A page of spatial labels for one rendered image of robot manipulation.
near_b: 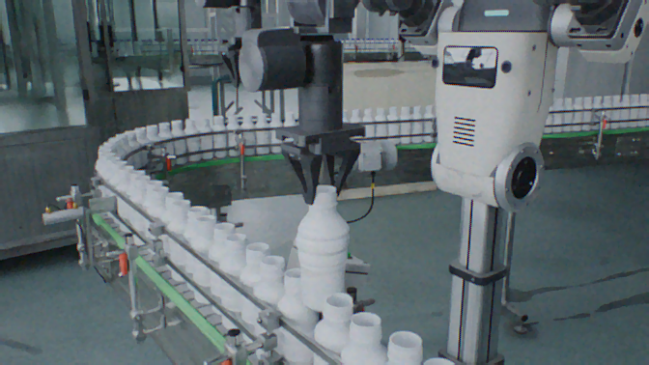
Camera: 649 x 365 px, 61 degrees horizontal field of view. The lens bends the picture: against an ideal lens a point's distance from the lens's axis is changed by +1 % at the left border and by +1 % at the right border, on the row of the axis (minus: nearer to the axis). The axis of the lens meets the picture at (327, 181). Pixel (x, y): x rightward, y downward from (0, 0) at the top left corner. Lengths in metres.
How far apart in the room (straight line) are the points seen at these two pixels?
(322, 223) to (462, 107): 0.62
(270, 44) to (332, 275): 0.31
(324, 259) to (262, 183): 1.58
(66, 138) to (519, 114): 3.04
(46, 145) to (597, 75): 5.54
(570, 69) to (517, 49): 5.44
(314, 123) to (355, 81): 4.11
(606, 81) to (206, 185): 5.50
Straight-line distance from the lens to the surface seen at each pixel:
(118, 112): 5.82
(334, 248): 0.70
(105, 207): 1.51
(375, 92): 4.85
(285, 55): 0.63
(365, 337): 0.67
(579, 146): 3.04
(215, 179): 2.22
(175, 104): 6.00
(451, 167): 1.28
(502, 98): 1.19
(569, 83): 6.63
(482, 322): 1.42
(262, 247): 0.90
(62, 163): 3.80
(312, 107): 0.66
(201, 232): 1.03
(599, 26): 1.14
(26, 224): 3.86
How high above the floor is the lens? 1.50
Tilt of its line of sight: 16 degrees down
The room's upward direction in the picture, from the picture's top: straight up
